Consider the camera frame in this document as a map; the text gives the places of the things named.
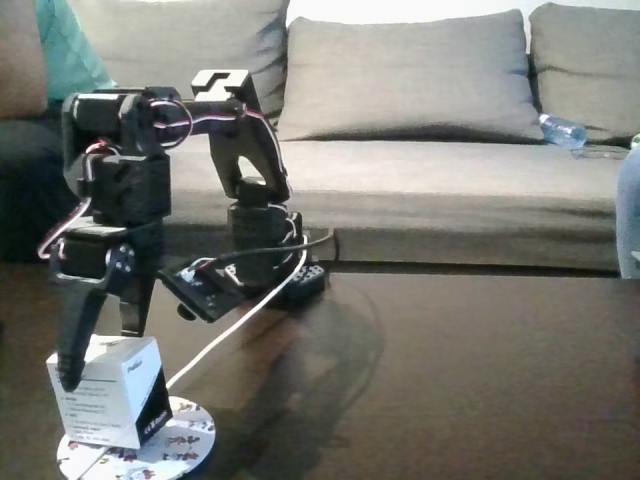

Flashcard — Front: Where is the person's leg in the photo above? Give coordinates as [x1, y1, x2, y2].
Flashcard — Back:
[615, 148, 640, 280]

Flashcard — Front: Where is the grey sofa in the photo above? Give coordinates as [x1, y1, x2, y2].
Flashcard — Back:
[0, 0, 640, 274]

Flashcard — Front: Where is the black camera board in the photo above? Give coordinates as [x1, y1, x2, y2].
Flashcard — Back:
[159, 259, 247, 324]

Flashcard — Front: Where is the grey sofa cushion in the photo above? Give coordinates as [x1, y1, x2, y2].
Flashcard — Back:
[528, 2, 640, 144]
[274, 8, 545, 144]
[67, 0, 291, 136]

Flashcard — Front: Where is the black perforated base block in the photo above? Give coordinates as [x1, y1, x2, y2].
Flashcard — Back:
[284, 263, 328, 304]

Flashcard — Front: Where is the teal fabric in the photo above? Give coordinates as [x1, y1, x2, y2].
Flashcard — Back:
[34, 0, 117, 107]

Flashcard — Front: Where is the white and black servo box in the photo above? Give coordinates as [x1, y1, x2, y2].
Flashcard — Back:
[46, 335, 174, 450]

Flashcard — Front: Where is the white cable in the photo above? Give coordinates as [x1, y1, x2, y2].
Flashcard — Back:
[79, 238, 309, 476]

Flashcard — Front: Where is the clear plastic water bottle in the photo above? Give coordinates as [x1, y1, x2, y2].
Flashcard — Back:
[538, 112, 589, 150]

